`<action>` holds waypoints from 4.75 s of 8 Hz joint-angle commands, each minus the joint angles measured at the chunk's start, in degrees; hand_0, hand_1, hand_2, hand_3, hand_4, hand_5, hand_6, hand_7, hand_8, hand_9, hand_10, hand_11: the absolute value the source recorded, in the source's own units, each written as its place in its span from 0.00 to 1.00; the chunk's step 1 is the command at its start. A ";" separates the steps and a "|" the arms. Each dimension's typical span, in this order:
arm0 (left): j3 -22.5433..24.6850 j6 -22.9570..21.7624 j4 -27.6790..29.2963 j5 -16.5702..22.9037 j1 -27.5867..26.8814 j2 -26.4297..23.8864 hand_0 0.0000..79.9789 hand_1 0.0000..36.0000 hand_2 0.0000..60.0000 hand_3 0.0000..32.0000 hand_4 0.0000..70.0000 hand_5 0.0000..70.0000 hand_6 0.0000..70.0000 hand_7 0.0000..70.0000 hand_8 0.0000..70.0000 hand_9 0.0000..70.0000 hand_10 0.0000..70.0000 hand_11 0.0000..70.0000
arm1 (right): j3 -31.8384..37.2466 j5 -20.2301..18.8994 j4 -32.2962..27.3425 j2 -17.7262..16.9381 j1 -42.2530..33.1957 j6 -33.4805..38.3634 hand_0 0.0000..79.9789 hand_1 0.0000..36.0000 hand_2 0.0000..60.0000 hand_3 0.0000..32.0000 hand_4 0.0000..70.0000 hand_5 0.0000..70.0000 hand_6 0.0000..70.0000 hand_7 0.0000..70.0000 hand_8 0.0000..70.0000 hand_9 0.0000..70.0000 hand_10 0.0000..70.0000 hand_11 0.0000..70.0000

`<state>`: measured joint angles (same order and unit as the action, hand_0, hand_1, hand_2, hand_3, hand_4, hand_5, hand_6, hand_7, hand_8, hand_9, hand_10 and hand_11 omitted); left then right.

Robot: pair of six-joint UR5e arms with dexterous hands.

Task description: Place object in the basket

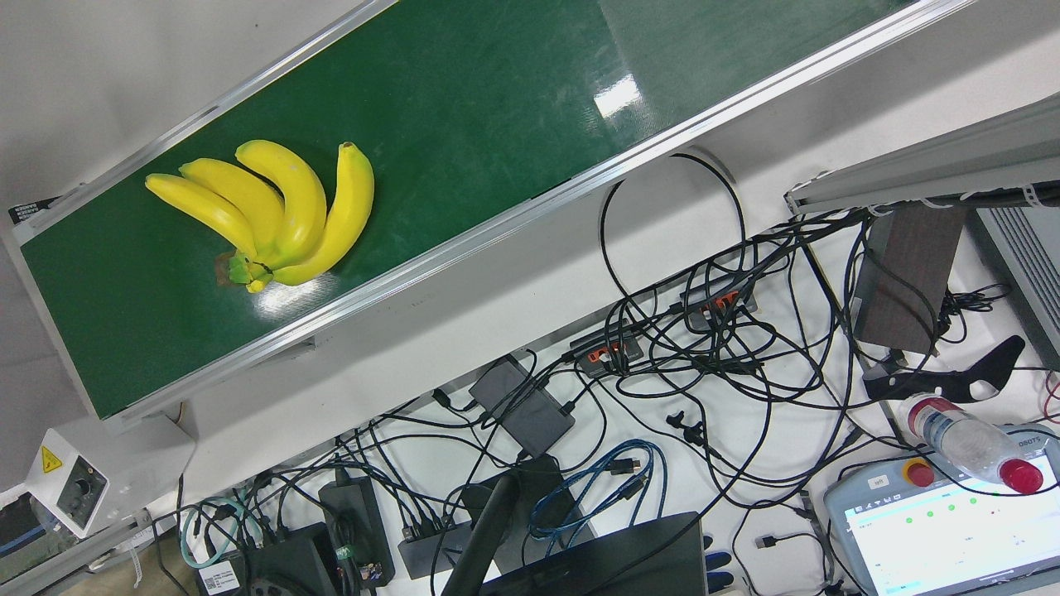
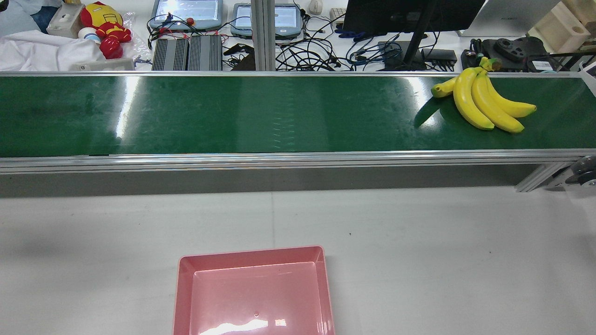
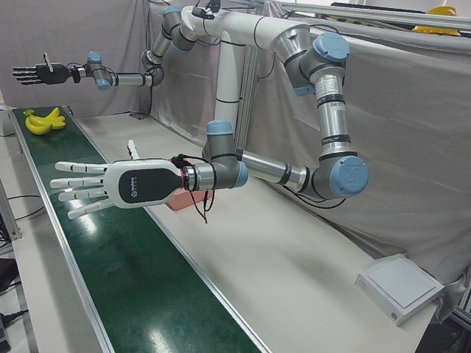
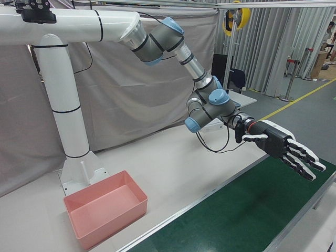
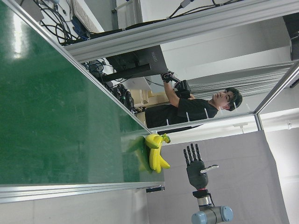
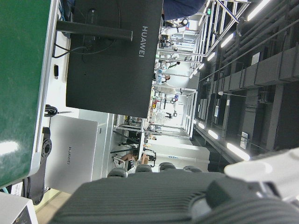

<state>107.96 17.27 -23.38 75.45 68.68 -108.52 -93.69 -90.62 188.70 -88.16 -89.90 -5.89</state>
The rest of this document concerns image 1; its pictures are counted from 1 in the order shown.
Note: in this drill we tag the yellow banana bunch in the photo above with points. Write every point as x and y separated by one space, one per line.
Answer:
290 199

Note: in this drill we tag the black usb hub orange ports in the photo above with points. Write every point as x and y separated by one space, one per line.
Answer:
712 298
604 348

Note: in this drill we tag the dark grey power adapter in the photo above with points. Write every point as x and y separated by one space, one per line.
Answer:
522 406

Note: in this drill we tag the green conveyor belt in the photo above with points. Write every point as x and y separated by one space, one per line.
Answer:
497 108

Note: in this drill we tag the black monitor stand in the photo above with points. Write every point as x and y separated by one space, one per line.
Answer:
489 530

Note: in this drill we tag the black multiport hub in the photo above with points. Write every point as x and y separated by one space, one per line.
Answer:
426 550

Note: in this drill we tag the black computer monitor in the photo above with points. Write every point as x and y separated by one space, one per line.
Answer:
621 563

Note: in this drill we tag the black power brick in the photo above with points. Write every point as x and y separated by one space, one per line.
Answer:
352 521

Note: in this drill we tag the black device white label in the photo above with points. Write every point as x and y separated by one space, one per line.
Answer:
290 563

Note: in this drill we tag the brown wooden block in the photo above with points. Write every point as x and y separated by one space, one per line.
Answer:
907 281

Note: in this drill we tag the white conveyor control box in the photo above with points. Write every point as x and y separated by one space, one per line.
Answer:
124 463

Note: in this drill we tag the clear water bottle red cap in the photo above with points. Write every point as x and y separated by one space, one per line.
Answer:
965 443

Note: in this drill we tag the grey teach pendant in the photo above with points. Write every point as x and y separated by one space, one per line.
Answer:
952 546

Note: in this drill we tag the grey vented device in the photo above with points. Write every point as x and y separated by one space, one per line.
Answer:
1027 257

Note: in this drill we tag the dark electrical box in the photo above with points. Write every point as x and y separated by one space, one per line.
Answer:
21 538

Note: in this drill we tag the black curved bracket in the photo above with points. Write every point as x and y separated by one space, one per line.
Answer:
927 385

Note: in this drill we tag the aluminium profile post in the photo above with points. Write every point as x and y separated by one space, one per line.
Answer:
936 170

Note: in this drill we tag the aluminium frame rail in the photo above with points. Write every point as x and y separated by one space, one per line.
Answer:
74 559

